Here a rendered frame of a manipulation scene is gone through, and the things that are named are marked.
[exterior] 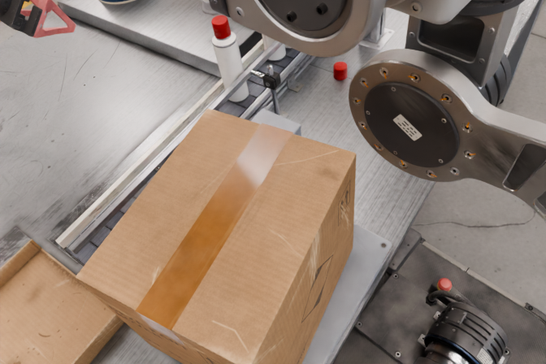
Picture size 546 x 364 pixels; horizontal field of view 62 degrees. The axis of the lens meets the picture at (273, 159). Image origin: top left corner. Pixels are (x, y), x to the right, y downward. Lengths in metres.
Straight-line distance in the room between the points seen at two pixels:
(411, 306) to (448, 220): 0.56
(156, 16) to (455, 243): 1.31
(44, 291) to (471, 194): 1.56
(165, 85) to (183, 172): 0.62
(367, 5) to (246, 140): 0.40
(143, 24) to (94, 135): 0.37
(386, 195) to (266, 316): 0.48
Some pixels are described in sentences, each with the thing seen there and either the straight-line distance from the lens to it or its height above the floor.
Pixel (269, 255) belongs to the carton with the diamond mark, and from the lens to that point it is 0.54.
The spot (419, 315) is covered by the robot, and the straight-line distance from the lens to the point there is 1.43.
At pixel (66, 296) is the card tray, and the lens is 0.95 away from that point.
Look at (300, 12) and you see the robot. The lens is 0.31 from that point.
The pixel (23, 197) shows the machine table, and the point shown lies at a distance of 1.15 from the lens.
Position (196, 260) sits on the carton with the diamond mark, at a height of 1.12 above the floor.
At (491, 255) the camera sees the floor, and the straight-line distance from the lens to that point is 1.86.
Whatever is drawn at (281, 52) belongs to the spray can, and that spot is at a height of 0.90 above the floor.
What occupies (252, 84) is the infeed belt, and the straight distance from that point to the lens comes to 1.08.
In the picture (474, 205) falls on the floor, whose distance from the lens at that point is 1.96.
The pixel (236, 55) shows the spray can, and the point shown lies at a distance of 0.96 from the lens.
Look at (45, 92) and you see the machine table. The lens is 1.38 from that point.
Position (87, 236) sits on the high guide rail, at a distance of 0.83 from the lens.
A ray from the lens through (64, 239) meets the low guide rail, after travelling 0.91.
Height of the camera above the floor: 1.60
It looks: 51 degrees down
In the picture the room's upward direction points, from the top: 11 degrees counter-clockwise
